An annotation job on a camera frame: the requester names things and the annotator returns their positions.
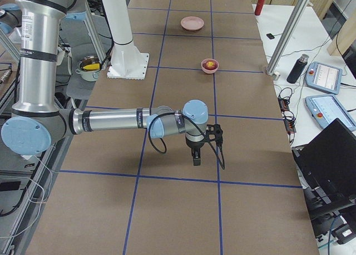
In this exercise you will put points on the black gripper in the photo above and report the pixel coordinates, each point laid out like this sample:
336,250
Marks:
193,145

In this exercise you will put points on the red apple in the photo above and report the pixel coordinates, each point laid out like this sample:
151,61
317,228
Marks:
210,64

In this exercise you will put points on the pink bowl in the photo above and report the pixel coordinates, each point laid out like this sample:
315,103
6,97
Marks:
207,71

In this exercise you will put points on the pink plate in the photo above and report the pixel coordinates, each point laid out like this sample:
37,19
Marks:
192,23

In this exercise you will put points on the black laptop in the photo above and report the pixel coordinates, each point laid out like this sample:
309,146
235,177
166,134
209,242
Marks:
327,163

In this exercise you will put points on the near teach pendant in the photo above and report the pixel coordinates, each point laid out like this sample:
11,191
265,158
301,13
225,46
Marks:
326,108

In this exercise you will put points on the teach pendant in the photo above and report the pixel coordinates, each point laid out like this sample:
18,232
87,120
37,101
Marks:
324,77
326,108

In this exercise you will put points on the white pot with yellow item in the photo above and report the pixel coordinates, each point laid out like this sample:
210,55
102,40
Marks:
89,68

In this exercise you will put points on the black water bottle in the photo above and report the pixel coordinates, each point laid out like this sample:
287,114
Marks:
297,69

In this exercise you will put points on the small black square device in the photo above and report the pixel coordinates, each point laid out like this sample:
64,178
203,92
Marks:
270,36

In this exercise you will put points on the far teach pendant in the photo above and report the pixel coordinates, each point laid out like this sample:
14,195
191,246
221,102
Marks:
324,77

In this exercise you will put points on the red cylinder bottle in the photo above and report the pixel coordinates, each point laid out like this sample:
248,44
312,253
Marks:
259,6

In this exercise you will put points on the aluminium frame post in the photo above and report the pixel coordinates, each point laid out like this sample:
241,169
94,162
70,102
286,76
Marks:
285,37

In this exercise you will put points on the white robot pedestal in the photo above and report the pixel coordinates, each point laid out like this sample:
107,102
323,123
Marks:
126,60

